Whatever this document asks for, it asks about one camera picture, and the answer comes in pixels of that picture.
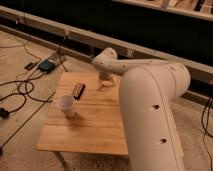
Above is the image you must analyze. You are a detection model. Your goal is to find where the small black adapter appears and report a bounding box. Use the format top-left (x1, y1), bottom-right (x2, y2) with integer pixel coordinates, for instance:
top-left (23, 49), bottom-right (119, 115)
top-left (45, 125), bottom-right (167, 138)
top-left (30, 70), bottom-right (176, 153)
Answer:
top-left (24, 62), bottom-right (37, 71)

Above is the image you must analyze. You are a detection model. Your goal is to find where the wooden table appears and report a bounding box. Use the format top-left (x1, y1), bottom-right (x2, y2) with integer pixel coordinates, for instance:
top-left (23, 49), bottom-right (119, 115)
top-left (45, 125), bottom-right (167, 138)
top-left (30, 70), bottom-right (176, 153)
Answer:
top-left (37, 72), bottom-right (128, 155)

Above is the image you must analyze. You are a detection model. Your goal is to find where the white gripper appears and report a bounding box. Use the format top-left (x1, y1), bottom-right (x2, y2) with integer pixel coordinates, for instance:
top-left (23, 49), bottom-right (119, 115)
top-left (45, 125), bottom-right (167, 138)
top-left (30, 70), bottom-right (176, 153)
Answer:
top-left (97, 70), bottom-right (117, 90)

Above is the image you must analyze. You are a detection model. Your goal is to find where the black cable at right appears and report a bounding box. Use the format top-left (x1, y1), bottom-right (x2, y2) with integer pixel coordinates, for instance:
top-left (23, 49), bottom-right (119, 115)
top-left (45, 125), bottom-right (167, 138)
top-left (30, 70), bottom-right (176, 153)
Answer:
top-left (200, 94), bottom-right (213, 168)

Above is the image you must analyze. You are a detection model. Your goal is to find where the black floor cable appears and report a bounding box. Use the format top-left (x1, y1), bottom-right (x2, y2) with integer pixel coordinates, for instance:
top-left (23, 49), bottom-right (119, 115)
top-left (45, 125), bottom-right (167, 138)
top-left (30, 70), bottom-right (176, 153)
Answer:
top-left (0, 36), bottom-right (68, 148)

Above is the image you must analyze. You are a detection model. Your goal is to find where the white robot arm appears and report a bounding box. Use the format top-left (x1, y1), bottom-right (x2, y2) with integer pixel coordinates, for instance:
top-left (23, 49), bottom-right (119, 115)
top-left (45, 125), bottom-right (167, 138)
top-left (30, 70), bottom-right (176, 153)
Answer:
top-left (92, 48), bottom-right (191, 171)

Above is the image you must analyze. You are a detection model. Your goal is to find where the dark rectangular block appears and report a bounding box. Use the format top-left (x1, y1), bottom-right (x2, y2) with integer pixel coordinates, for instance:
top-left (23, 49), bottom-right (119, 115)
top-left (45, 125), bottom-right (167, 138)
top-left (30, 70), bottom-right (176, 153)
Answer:
top-left (72, 83), bottom-right (86, 99)

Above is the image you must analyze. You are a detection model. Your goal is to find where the black plug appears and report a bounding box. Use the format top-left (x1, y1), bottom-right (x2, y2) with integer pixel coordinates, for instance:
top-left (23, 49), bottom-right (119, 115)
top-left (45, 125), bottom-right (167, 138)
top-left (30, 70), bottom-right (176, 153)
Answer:
top-left (0, 108), bottom-right (9, 119)

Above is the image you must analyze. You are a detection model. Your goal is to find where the blue electronics box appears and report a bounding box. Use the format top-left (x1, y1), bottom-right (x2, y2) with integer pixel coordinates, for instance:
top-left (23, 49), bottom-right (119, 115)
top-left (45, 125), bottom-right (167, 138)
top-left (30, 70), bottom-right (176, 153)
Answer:
top-left (38, 60), bottom-right (55, 73)

